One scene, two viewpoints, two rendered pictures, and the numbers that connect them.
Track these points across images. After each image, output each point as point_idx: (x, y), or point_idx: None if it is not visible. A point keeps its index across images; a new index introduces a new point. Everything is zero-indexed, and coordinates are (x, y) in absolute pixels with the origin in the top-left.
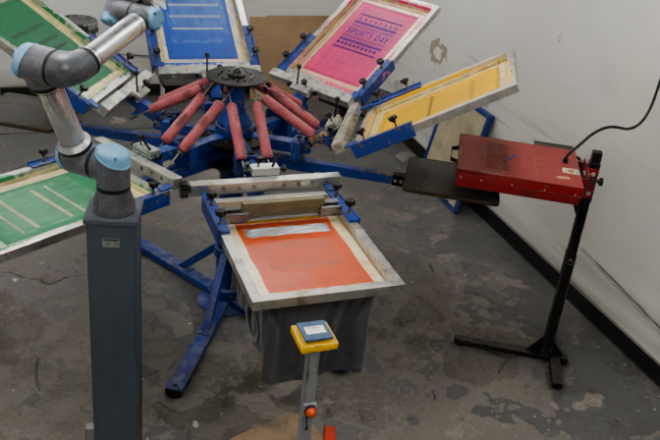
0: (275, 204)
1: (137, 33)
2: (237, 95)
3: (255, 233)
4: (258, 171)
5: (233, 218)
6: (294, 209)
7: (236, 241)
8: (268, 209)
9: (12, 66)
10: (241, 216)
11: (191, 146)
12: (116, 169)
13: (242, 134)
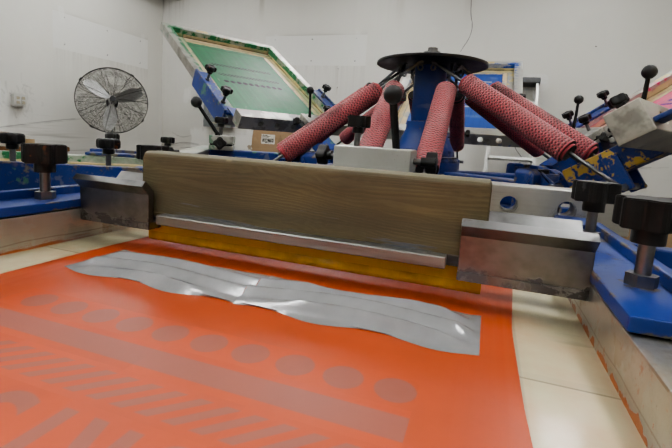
0: (255, 174)
1: None
2: (424, 94)
3: (116, 261)
4: (350, 153)
5: (104, 198)
6: (333, 214)
7: (6, 262)
8: (229, 192)
9: None
10: (127, 196)
11: (299, 149)
12: None
13: (386, 122)
